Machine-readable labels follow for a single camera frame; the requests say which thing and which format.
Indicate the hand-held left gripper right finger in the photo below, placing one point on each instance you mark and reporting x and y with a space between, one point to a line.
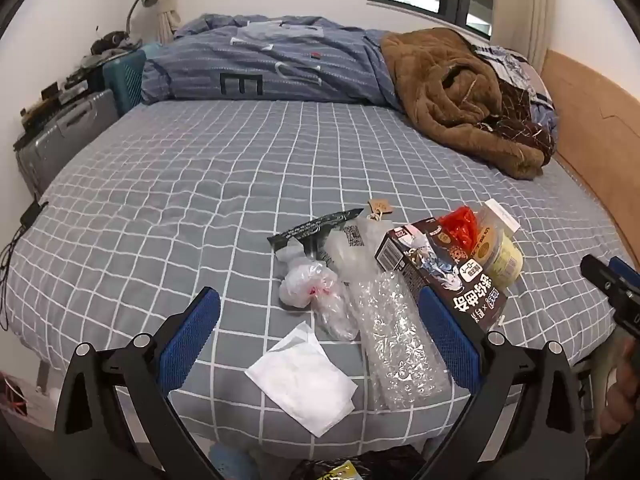
445 332

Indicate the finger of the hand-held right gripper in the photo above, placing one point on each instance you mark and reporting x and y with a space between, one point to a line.
602 275
627 270

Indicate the yellow packet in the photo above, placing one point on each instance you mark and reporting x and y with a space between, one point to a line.
340 472

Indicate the blue plastic item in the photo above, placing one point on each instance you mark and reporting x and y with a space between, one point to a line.
227 462

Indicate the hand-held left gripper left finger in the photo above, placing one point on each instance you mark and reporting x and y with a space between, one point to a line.
200 320

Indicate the grey suitcase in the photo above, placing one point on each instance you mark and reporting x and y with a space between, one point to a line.
65 135

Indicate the person's right hand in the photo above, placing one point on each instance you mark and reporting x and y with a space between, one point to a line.
625 390

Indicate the clear plastic bag red print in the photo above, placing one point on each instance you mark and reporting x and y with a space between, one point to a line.
307 282

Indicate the yellow plastic cup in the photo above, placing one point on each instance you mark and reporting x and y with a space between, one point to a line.
500 260

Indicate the brown fleece blanket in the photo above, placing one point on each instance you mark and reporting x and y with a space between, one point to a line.
435 85

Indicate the blue white patterned pillow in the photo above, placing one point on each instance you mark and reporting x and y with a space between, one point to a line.
520 67

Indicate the pile of dark clutter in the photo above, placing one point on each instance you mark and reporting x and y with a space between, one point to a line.
75 87

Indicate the brown paper tag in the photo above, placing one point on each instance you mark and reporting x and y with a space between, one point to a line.
380 206

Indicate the dark brown cookie box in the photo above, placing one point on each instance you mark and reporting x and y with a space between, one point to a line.
450 270

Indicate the white tissue paper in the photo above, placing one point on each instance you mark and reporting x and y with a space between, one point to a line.
300 385

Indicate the grey checked bed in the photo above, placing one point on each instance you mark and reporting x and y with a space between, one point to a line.
200 185

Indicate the teal suitcase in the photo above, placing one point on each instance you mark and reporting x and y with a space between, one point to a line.
125 80

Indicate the black trash bag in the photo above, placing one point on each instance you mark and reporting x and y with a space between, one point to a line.
380 462

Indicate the black foil wrapper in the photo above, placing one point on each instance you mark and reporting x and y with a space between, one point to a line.
310 230

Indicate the clear bubble wrap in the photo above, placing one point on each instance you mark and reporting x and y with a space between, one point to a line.
395 345

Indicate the wooden headboard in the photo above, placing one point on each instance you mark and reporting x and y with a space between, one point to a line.
590 110

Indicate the dark brown printed cloth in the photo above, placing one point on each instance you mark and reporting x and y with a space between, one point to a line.
520 110

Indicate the blue striped duvet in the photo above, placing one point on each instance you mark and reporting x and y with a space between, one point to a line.
300 60

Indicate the clear plastic bag white label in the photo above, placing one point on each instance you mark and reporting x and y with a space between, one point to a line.
350 255

